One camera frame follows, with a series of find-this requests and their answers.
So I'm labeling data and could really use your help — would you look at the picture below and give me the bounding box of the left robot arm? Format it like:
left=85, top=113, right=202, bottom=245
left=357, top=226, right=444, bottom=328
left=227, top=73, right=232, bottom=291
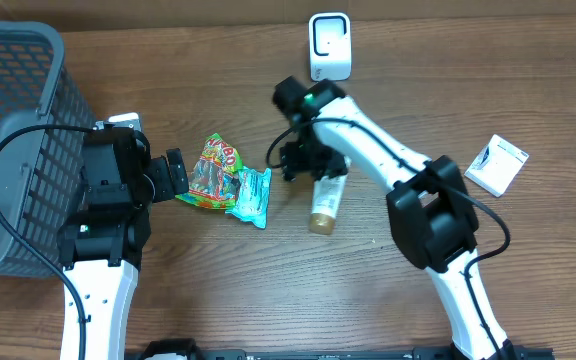
left=57, top=125, right=189, bottom=359

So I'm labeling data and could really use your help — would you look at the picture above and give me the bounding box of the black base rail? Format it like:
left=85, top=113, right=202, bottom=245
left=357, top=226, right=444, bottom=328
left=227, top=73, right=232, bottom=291
left=125, top=338, right=555, bottom=360

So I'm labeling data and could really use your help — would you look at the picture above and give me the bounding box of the teal tissue packet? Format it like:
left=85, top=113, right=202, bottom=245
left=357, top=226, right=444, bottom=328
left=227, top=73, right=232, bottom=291
left=225, top=167, right=272, bottom=229

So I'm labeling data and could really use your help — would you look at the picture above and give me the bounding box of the colourful Haribo candy bag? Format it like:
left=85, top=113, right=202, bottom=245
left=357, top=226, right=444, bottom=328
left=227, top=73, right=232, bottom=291
left=176, top=133, right=243, bottom=210

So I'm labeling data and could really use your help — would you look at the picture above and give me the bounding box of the grey plastic shopping basket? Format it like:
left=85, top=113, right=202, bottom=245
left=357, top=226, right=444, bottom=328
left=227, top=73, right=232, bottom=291
left=0, top=21, right=97, bottom=277

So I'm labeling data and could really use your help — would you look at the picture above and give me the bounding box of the white barcode scanner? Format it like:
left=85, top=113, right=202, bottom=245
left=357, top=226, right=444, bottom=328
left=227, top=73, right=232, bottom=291
left=308, top=12, right=352, bottom=82

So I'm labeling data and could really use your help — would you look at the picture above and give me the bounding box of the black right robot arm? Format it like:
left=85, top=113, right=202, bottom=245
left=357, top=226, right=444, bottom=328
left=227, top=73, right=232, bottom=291
left=269, top=77, right=516, bottom=359

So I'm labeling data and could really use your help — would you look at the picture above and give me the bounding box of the white tube with gold cap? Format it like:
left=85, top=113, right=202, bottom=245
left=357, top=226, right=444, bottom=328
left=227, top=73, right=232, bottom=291
left=309, top=174, right=348, bottom=235

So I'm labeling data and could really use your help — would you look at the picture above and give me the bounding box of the white Hansaplast plaster box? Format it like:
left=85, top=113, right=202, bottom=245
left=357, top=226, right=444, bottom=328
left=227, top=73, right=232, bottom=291
left=465, top=134, right=529, bottom=197

